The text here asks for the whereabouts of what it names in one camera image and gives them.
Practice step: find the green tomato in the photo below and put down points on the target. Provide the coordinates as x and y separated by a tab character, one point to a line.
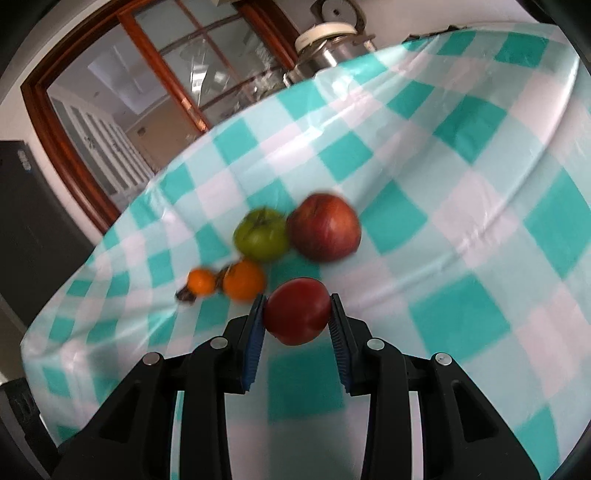
261	235

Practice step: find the dark brown round fruit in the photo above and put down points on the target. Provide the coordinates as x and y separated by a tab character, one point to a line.
184	295

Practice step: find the red apple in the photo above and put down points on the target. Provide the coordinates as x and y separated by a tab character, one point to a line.
323	233

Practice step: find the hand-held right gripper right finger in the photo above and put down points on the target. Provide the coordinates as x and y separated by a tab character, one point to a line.
339	348

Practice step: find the teal checked tablecloth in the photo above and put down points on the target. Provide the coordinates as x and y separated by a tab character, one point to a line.
415	161

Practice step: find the black refrigerator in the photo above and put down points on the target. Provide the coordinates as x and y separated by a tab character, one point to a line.
27	221

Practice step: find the dark object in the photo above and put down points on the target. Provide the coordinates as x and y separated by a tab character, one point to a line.
18	415

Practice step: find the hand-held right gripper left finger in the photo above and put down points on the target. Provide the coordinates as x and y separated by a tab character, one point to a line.
256	344

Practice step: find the round metal wall gauge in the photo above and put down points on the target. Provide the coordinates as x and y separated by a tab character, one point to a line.
337	9

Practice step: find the wooden framed glass door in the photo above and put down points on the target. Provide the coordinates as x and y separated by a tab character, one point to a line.
115	83

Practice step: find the red tomato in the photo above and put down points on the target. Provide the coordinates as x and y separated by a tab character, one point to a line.
298	311

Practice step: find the small orange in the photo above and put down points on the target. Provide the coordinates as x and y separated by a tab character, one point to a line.
202	282

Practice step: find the steel pot with white lid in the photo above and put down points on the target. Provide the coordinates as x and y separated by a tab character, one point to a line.
323	50

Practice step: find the large orange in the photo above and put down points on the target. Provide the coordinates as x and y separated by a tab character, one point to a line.
244	281

